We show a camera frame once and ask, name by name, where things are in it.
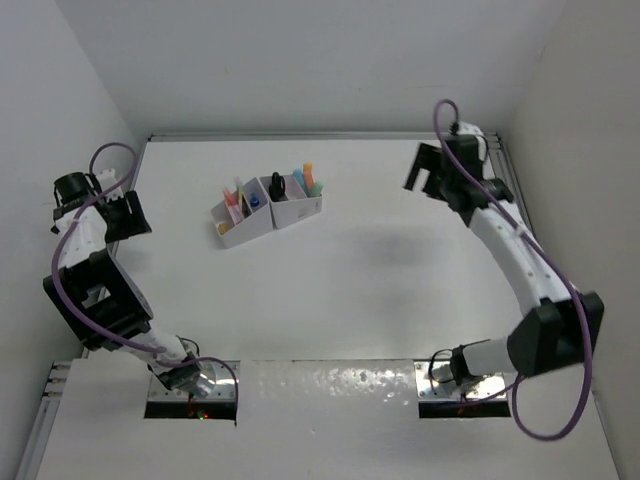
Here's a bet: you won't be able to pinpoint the orange pen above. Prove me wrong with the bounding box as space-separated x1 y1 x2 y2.
223 188 244 225

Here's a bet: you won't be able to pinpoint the yellow highlighter pen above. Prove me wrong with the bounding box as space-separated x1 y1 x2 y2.
237 184 247 218

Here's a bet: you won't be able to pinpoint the green marker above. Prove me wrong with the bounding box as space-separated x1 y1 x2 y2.
309 181 324 198

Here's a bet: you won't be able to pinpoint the clear glue bottle blue cap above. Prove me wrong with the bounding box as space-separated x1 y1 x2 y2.
249 192 263 210

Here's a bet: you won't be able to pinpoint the blue marker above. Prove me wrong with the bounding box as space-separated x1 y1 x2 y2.
293 169 306 190

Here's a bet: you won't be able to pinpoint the black handled scissors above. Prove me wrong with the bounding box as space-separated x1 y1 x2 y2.
268 172 286 202

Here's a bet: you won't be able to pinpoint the green black pen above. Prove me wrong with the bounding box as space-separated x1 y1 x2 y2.
234 177 251 218

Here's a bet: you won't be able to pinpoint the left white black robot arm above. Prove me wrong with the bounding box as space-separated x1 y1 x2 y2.
43 169 202 395

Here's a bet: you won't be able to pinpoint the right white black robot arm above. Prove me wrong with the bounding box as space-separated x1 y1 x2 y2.
404 135 604 386

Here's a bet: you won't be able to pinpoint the white organizer lying tilted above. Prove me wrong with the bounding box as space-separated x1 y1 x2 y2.
211 177 274 249

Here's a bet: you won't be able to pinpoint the white organizer upright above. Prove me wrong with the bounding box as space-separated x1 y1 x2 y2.
259 174 323 229

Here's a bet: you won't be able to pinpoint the white front cover board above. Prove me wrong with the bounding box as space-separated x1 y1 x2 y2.
38 357 618 479

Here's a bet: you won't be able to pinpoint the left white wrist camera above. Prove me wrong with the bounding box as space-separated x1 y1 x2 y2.
96 168 119 190

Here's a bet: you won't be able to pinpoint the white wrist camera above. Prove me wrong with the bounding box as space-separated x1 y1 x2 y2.
449 121 485 143
96 168 119 190

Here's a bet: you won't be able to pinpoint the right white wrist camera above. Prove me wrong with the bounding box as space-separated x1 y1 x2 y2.
449 121 485 143

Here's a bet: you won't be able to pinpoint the aluminium frame rail right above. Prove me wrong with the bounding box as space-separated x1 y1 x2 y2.
486 132 534 232

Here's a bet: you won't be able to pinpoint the aluminium frame rail back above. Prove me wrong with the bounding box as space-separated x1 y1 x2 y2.
147 130 501 144

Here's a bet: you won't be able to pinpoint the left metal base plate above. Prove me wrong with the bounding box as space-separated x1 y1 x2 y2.
147 362 235 403

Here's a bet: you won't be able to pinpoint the metal base plate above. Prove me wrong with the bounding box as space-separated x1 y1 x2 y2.
147 362 235 403
414 359 507 403

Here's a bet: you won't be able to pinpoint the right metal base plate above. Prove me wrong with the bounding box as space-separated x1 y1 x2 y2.
414 359 507 403

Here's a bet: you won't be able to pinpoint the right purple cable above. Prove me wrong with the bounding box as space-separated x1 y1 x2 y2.
431 98 596 441

